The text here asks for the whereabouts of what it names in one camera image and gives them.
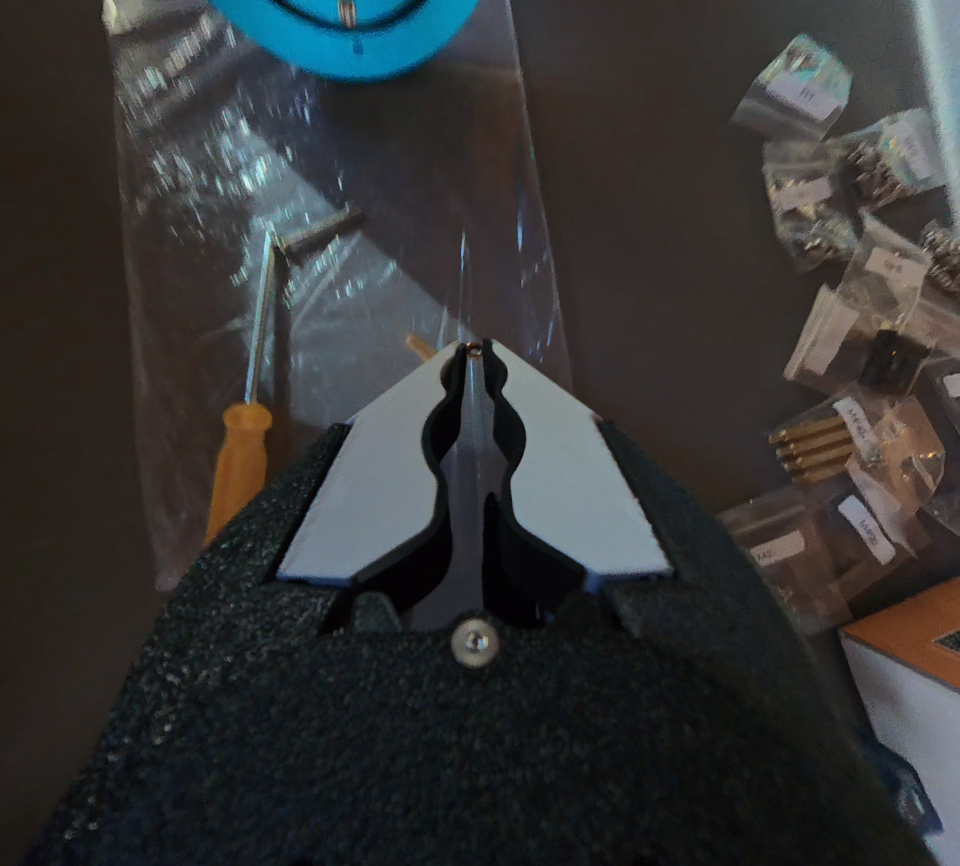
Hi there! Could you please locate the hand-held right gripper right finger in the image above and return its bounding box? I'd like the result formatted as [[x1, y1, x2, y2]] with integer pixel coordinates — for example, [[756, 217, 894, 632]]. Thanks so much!
[[477, 337, 674, 582]]

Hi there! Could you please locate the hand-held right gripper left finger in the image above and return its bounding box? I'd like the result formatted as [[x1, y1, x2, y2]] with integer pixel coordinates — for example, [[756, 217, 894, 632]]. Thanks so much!
[[277, 341, 472, 589]]

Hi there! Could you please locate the long metal bolt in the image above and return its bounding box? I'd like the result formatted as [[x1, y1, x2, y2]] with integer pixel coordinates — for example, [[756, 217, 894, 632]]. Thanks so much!
[[277, 207, 367, 258]]

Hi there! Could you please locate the clear plastic bag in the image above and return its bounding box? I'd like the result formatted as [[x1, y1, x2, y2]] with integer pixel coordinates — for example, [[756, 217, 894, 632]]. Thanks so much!
[[88, 0, 580, 591]]

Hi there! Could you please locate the pile of small screw bags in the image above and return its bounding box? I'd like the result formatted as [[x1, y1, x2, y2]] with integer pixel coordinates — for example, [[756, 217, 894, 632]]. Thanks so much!
[[716, 32, 960, 638]]

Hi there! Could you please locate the orange cardboard box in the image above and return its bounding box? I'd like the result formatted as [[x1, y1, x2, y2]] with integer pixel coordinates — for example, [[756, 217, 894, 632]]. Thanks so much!
[[838, 575, 960, 799]]

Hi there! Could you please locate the orange handled screwdriver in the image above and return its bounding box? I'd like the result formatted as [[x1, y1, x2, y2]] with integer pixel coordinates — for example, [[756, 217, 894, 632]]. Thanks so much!
[[202, 228, 279, 550]]

